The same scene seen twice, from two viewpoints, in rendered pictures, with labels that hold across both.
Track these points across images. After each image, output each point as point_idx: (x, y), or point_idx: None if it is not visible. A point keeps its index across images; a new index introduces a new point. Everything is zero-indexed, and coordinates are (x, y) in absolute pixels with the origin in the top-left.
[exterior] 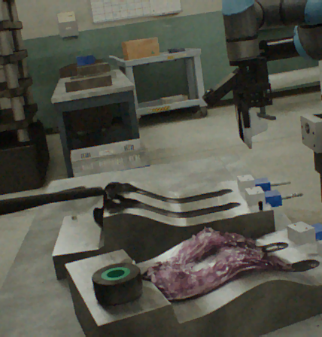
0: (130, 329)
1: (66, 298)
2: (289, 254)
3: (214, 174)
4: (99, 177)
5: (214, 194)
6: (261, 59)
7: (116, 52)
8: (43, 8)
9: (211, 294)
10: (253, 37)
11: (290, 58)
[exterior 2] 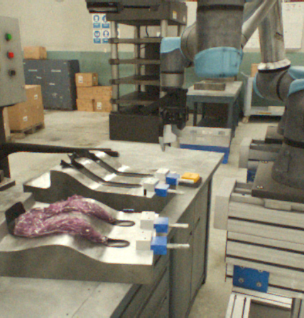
0: None
1: None
2: (123, 232)
3: (190, 162)
4: (133, 145)
5: (143, 175)
6: (181, 89)
7: (247, 69)
8: None
9: (31, 239)
10: (176, 72)
11: None
